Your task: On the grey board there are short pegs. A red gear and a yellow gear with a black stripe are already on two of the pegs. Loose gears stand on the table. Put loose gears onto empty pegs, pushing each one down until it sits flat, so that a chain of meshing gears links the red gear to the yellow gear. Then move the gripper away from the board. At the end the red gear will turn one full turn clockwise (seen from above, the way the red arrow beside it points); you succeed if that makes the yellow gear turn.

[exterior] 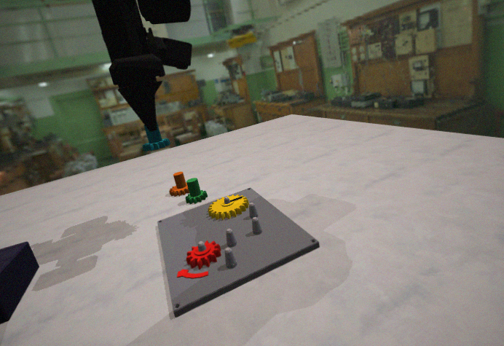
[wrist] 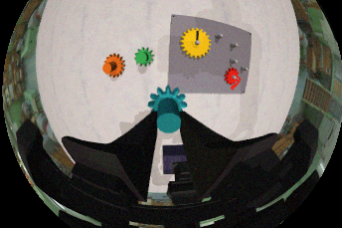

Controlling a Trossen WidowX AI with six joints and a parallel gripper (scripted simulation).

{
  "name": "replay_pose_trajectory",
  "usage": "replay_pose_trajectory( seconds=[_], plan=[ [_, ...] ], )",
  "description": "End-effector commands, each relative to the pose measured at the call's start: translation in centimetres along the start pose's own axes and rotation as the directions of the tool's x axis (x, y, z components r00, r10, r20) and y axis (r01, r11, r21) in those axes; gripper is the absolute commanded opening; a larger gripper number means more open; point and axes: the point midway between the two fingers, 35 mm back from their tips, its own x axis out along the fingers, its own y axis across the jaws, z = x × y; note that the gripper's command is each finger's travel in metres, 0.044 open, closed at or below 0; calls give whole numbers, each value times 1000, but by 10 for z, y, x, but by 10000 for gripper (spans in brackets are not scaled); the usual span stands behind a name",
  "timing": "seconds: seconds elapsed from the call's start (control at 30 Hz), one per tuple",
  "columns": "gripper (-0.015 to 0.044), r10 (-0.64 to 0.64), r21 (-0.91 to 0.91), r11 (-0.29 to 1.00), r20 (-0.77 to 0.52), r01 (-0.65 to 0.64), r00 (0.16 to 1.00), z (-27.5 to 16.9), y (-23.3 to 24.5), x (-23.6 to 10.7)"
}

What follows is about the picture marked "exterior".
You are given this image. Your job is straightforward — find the yellow gear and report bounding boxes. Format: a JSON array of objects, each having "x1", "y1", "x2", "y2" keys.
[{"x1": 208, "y1": 195, "x2": 249, "y2": 220}]

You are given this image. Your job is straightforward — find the orange gear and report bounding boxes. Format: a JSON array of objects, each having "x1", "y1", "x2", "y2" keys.
[{"x1": 170, "y1": 172, "x2": 189, "y2": 196}]

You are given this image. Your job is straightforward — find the teal gear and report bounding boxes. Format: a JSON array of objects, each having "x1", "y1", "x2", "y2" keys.
[{"x1": 143, "y1": 124, "x2": 170, "y2": 152}]

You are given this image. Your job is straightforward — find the red curved arrow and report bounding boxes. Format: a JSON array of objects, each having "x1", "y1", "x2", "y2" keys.
[{"x1": 177, "y1": 270, "x2": 208, "y2": 278}]

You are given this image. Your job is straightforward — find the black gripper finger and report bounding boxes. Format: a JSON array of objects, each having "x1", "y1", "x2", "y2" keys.
[{"x1": 118, "y1": 81, "x2": 162, "y2": 132}]

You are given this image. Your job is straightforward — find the green gear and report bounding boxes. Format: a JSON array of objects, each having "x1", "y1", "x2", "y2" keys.
[{"x1": 186, "y1": 178, "x2": 208, "y2": 204}]

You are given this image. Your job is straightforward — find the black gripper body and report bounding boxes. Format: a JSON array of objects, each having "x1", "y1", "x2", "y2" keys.
[{"x1": 101, "y1": 21, "x2": 166, "y2": 89}]

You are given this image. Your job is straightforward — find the red gear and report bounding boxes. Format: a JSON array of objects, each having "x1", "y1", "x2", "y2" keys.
[{"x1": 186, "y1": 241, "x2": 221, "y2": 270}]

